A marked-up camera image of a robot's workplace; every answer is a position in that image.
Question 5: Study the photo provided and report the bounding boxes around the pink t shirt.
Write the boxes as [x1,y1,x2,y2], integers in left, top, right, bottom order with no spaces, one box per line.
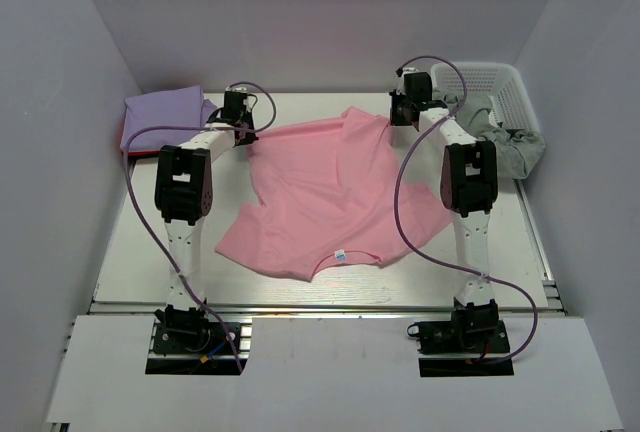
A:
[216,107,451,281]

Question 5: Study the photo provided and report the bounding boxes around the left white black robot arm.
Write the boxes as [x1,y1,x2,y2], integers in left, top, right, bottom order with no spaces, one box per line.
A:
[154,86,257,310]

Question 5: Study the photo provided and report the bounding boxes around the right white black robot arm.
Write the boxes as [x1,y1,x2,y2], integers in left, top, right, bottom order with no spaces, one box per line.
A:
[390,66,499,332]

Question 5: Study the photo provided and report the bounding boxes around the folded purple t shirt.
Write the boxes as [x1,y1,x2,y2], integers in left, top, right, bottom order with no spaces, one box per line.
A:
[123,86,216,148]

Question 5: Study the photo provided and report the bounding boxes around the white plastic basket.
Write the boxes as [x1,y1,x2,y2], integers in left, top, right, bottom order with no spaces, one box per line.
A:
[419,62,542,147]

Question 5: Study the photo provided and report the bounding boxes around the folded red t shirt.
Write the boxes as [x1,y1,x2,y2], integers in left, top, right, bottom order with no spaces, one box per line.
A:
[120,129,160,157]

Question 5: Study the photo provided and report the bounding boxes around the grey crumpled t shirt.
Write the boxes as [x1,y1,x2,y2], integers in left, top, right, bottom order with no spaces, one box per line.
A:
[456,94,546,180]

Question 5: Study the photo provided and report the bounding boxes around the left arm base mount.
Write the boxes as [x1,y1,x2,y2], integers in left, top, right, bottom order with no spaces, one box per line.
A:
[145,305,247,376]

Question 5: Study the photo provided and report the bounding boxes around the aluminium table rail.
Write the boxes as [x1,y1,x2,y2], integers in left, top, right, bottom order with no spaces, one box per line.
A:
[90,150,563,313]

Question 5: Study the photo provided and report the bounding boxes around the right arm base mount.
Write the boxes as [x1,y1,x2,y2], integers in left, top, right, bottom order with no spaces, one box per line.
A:
[407,309,514,378]

